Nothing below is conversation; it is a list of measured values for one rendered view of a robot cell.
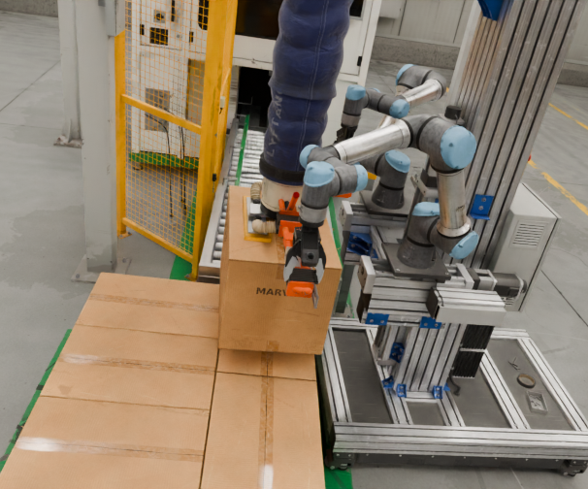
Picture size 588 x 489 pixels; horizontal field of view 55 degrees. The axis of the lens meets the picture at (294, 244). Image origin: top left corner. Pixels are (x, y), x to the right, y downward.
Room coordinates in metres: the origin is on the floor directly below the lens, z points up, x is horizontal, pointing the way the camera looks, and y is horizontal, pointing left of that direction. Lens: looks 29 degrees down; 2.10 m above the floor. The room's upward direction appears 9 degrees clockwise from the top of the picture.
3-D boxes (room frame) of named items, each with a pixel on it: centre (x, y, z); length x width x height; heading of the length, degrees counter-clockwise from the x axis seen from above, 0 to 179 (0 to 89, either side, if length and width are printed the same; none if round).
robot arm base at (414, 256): (1.93, -0.47, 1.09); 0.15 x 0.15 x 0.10
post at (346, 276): (2.96, -0.35, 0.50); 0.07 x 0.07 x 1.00; 6
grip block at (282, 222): (1.73, 0.02, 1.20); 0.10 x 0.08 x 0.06; 100
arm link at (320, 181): (1.40, -0.04, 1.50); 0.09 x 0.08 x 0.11; 129
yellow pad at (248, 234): (1.96, 0.16, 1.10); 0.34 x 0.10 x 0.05; 10
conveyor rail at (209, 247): (3.47, 0.53, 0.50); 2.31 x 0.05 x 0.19; 6
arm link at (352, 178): (1.47, -0.10, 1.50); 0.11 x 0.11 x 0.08; 39
